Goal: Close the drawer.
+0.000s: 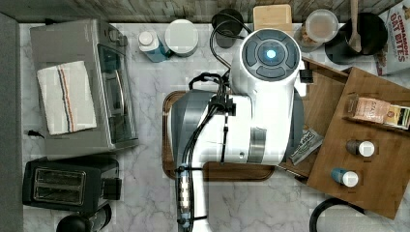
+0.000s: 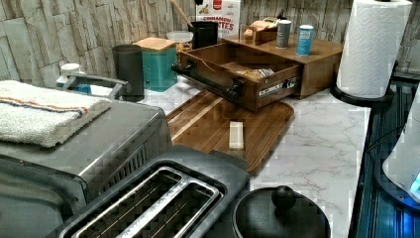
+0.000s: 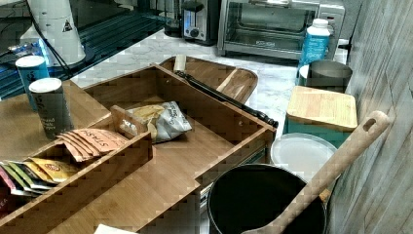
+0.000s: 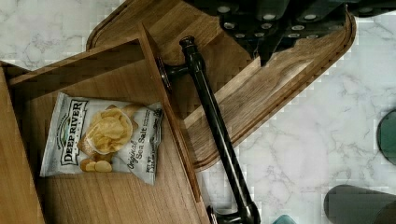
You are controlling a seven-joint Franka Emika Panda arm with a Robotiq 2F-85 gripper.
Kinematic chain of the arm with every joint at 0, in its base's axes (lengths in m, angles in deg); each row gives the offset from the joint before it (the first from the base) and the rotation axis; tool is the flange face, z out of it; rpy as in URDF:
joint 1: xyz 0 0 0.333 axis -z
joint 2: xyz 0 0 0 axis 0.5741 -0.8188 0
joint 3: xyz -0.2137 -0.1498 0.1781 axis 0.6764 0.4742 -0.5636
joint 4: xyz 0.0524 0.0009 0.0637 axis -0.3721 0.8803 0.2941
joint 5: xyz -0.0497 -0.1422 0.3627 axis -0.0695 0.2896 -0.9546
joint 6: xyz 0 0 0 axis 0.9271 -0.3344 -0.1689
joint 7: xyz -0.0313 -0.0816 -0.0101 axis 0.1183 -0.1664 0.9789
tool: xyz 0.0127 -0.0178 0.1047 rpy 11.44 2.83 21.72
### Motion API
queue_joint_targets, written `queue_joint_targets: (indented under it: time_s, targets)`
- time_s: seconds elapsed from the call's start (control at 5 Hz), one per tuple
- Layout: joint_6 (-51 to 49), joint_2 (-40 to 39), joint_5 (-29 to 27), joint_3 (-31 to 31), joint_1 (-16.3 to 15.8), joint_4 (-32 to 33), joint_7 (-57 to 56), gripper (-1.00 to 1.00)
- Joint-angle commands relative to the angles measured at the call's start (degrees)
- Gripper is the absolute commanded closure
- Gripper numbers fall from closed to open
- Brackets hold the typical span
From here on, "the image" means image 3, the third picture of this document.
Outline bamboo drawer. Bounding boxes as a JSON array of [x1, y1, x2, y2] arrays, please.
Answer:
[[49, 64, 278, 234]]

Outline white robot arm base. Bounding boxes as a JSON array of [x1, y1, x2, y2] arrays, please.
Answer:
[[20, 0, 87, 67]]

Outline silver chip bag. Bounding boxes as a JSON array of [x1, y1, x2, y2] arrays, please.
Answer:
[[121, 101, 192, 143]]

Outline wooden serving tray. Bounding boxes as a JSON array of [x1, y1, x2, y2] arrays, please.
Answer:
[[158, 54, 259, 105]]

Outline black cooking pot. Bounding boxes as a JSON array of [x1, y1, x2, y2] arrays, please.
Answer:
[[206, 163, 327, 234]]

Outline silver black toaster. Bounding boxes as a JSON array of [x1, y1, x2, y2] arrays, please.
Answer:
[[181, 0, 221, 46]]

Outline white round plate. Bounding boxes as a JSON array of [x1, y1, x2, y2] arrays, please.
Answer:
[[270, 133, 337, 181]]

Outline stainless toaster oven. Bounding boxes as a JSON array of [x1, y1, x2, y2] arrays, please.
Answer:
[[217, 0, 345, 59]]

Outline teal box with bamboo lid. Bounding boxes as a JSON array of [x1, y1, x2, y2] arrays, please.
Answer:
[[282, 86, 358, 148]]

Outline orange tea packets stack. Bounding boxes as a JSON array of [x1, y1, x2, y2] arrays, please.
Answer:
[[57, 129, 129, 162]]

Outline grey metal pot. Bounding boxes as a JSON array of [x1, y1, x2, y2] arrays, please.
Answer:
[[306, 59, 353, 93]]

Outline wooden spoon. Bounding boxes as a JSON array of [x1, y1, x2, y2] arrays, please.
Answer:
[[242, 110, 391, 234]]

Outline blue white bottle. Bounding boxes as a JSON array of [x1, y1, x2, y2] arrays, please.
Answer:
[[298, 19, 330, 68]]

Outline bamboo organizer cabinet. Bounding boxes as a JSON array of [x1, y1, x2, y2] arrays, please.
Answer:
[[1, 82, 157, 234]]

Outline yellow tea packet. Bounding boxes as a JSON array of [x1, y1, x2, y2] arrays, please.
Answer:
[[23, 158, 79, 183]]

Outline grey cylindrical canister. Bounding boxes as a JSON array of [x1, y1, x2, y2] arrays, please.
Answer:
[[29, 78, 73, 139]]

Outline blue cylindrical canister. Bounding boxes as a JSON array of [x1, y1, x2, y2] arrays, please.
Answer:
[[16, 56, 49, 111]]

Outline green tea packets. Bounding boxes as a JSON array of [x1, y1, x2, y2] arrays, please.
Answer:
[[1, 162, 54, 196]]

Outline red tea packet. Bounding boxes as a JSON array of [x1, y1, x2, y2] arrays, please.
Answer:
[[0, 169, 17, 218]]

